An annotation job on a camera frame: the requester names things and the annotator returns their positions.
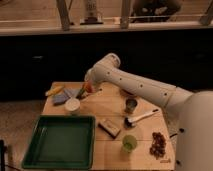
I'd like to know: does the orange apple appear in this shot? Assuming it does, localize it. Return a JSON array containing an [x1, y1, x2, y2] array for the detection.
[[84, 83, 94, 93]]

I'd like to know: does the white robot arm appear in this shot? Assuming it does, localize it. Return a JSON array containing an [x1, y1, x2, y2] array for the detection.
[[84, 53, 213, 171]]

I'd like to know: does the white paper cup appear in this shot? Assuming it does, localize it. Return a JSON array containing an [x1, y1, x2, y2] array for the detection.
[[65, 98, 80, 115]]

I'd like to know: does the metal cup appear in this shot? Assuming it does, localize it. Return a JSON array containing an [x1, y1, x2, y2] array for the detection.
[[125, 98, 138, 114]]

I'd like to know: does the green plastic cup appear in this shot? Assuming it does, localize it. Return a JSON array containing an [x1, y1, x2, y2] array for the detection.
[[122, 135, 137, 153]]

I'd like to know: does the green cucumber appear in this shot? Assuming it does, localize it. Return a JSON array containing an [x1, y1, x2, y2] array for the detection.
[[76, 83, 86, 99]]

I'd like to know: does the small knife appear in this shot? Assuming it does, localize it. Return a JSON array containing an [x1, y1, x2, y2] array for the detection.
[[80, 90, 99, 100]]

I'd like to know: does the blue cloth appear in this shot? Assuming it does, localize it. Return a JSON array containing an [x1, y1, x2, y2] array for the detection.
[[52, 88, 79, 106]]

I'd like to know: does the dark red bowl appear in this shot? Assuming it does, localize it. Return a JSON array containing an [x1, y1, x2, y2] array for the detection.
[[120, 89, 136, 97]]

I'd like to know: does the wooden block eraser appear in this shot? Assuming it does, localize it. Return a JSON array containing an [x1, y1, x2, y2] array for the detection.
[[98, 119, 121, 138]]

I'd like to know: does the white bottle on shelf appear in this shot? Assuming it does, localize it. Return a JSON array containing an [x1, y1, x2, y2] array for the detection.
[[80, 0, 102, 25]]

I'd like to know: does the green plastic tray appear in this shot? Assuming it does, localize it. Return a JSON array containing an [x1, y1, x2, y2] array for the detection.
[[22, 115, 95, 170]]

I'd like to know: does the dark bag on shelf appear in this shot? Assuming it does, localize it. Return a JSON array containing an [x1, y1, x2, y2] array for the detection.
[[131, 0, 181, 23]]

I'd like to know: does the bunch of dark grapes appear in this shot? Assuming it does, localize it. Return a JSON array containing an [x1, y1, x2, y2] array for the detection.
[[150, 132, 166, 158]]

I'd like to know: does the white handled brush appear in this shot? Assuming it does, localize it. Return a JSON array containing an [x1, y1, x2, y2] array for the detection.
[[124, 109, 158, 127]]

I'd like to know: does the wooden frame post left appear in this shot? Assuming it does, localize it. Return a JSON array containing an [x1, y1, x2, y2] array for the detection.
[[56, 0, 70, 31]]

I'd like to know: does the wooden frame post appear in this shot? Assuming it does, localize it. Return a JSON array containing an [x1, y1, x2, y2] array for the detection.
[[120, 0, 131, 29], [56, 0, 70, 31]]

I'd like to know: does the wooden frame post right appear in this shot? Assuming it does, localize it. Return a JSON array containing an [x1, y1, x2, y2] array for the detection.
[[120, 0, 131, 29]]

